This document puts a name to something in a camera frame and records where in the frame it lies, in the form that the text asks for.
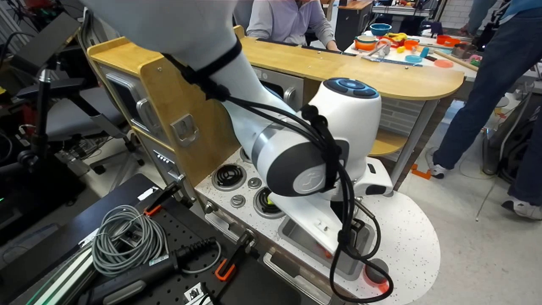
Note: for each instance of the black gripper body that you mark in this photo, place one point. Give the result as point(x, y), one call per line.
point(350, 239)

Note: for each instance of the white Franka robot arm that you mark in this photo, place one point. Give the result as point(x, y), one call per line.
point(187, 22)

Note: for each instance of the orange toy bowl stack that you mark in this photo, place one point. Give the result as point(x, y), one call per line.
point(367, 44)

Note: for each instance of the yellow red toy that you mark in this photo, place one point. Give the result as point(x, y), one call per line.
point(397, 37)

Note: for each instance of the blue toy bowl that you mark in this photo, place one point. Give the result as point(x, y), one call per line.
point(380, 27)

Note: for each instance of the orange toy plate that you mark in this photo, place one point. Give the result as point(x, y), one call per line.
point(448, 40)

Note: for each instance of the wooden toy kitchen playset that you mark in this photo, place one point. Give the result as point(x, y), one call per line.
point(170, 95)

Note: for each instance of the silver stove knob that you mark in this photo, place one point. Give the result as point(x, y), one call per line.
point(255, 181)
point(238, 200)

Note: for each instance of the black orange bar clamp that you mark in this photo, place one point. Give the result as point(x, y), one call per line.
point(226, 271)
point(163, 196)

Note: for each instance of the white printed sticker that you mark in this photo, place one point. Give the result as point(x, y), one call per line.
point(197, 295)

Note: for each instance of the black perforated robot table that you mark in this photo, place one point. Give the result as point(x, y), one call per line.
point(187, 229)

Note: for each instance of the white table with toys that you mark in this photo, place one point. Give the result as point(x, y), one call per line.
point(451, 54)

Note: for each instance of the dark gray device body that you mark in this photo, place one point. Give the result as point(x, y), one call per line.
point(136, 279)

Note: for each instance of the standing person blue trousers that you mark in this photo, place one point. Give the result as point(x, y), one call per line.
point(497, 73)

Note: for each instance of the seated person lavender shirt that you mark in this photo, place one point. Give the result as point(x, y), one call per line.
point(282, 18)

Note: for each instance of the black tripod pole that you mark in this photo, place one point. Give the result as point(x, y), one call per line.
point(43, 112)

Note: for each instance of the dark flat panel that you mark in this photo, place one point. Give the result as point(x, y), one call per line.
point(48, 39)

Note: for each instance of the white green striped rail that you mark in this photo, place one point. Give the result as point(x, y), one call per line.
point(60, 279)

